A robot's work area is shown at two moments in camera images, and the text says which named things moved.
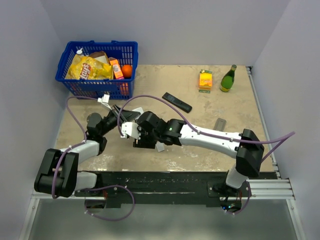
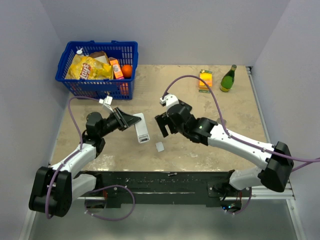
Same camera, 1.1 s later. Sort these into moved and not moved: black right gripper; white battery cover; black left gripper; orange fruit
Moved: black right gripper
Not moved: orange fruit; white battery cover; black left gripper
